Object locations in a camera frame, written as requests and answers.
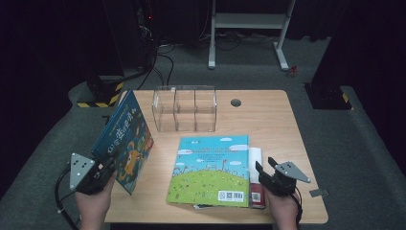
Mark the dark equipment tower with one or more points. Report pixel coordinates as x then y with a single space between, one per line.
147 28

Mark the light blue cartoon picture book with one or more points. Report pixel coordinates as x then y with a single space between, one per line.
207 172

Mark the grey tape piece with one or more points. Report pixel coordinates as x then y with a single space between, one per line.
318 192

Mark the dark blue picture book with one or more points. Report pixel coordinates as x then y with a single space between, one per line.
127 134

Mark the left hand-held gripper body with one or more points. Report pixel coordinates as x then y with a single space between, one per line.
84 172

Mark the white metal frame desk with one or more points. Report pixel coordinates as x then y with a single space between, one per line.
249 20

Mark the clear acrylic book rack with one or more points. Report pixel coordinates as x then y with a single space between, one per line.
185 108

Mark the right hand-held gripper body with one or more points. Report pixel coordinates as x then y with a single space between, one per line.
284 182

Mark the black yellow striped base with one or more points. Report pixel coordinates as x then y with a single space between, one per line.
328 99
102 96

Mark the round grey table grommet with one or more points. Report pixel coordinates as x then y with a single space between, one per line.
236 103

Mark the person's left hand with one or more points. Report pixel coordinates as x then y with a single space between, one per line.
94 206

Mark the white book with red band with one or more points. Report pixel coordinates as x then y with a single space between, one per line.
255 159

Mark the person's right hand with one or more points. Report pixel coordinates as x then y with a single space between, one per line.
284 207

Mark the small red floor object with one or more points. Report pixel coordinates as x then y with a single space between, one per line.
292 71

